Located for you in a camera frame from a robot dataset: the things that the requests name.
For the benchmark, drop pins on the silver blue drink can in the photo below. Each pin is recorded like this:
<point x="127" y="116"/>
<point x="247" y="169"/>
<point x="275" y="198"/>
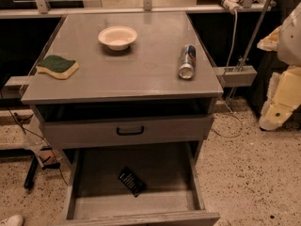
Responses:
<point x="187" y="62"/>

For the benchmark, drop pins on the grey cabinet counter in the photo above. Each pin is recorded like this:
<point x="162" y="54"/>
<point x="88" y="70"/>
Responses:
<point x="148" y="69"/>

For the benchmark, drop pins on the black clamp tool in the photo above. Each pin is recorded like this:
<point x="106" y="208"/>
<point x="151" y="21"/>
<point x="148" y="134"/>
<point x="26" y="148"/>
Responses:
<point x="49" y="162"/>

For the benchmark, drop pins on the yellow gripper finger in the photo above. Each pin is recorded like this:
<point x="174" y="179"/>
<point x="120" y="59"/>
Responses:
<point x="283" y="94"/>

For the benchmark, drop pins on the metal diagonal rod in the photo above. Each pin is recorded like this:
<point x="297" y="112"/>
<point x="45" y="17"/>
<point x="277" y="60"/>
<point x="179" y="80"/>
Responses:
<point x="246" y="4"/>

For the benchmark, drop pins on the white paper bowl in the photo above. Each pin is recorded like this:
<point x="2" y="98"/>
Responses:
<point x="117" y="38"/>

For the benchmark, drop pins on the closed grey upper drawer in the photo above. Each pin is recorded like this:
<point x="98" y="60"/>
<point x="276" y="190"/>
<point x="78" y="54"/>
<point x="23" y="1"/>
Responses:
<point x="98" y="133"/>

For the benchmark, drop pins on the green yellow sponge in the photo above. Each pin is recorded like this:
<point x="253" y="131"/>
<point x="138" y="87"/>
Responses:
<point x="57" y="66"/>

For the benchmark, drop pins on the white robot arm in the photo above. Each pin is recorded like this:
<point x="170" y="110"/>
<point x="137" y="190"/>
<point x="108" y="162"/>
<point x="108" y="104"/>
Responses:
<point x="284" y="91"/>

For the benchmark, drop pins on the grey back rail shelf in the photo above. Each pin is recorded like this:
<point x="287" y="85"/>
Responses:
<point x="58" y="12"/>

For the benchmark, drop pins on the white shoe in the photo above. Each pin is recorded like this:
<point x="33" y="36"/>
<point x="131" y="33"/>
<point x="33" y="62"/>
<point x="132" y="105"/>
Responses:
<point x="16" y="220"/>

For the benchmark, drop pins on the black drawer handle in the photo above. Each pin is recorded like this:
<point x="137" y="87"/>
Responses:
<point x="123" y="132"/>

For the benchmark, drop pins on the open grey middle drawer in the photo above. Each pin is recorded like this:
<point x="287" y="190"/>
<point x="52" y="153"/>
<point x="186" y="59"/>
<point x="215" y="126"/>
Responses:
<point x="96" y="196"/>

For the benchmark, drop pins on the grey side bracket block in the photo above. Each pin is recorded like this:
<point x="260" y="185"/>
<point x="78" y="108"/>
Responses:
<point x="233" y="78"/>

